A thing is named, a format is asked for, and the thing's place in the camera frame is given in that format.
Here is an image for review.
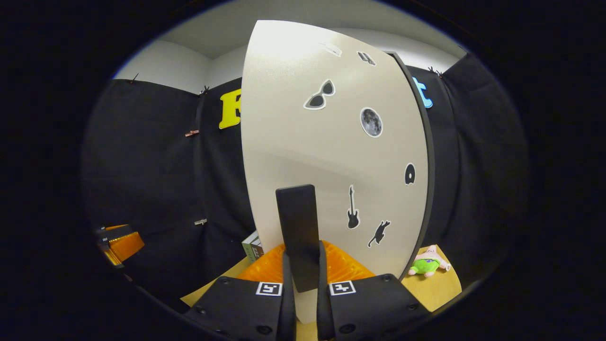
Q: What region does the black backdrop cloth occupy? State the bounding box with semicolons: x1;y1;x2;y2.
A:
80;52;528;304

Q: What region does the black cabinet door handle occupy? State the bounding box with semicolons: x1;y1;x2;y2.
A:
276;184;321;293

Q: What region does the beige cabinet door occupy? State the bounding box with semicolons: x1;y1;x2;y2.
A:
241;20;429;325

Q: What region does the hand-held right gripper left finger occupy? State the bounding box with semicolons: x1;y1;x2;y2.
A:
182;242;297;341

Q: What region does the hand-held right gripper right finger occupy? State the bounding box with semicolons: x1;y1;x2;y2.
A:
316;240;434;341

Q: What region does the green and pink plush toy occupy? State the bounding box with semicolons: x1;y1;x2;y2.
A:
407;245;451;278

